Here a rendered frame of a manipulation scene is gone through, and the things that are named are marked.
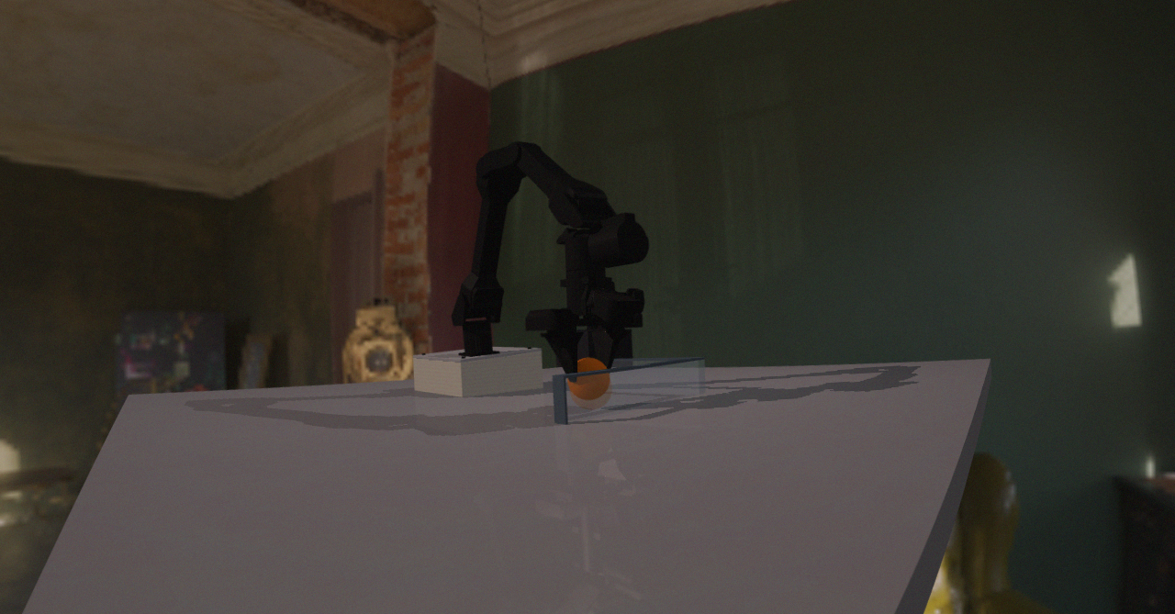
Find orange ball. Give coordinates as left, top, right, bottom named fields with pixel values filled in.
left=577, top=358, right=607, bottom=373

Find clear glass walls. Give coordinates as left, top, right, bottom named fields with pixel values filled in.
left=565, top=360, right=706, bottom=424

